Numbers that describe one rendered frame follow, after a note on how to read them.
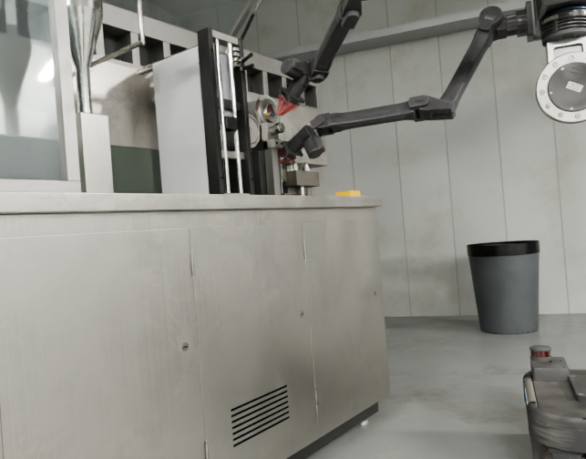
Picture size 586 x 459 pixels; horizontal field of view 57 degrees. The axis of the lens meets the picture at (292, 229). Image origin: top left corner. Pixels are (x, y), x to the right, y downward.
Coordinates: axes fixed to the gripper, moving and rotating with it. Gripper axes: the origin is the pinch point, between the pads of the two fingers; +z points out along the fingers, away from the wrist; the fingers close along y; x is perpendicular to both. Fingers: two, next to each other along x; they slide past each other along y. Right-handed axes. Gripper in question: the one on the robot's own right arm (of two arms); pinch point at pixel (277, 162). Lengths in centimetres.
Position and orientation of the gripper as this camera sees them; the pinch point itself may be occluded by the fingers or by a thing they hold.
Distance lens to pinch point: 217.3
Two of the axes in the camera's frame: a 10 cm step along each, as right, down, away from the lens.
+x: -4.6, -8.3, 3.1
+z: -6.5, 5.5, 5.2
